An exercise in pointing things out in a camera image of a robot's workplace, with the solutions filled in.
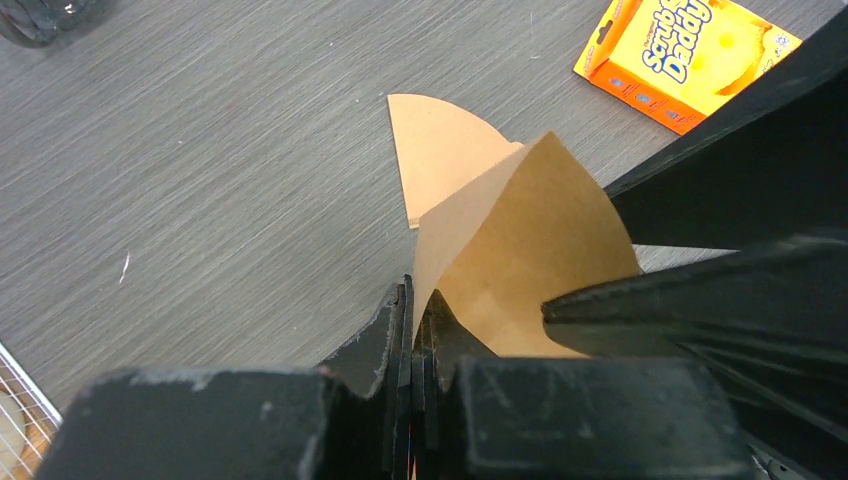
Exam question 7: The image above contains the white wire shelf rack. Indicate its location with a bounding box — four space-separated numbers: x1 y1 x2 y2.
1 344 62 480

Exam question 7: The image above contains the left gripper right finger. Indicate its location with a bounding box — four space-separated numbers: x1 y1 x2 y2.
411 292 756 479

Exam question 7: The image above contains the brown paper coffee filter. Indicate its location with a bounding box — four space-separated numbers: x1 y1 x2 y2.
413 132 640 358
387 93 523 229

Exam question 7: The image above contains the grey plastic measuring cup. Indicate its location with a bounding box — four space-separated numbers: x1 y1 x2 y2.
1 0 107 49

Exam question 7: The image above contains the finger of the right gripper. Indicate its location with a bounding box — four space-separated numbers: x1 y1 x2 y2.
606 12 847 249
541 231 847 479

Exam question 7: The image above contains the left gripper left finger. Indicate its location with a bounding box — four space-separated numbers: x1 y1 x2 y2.
36 277 414 479

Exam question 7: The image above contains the orange Scrub Daddy sponge package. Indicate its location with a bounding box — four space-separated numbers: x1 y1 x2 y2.
573 0 802 135

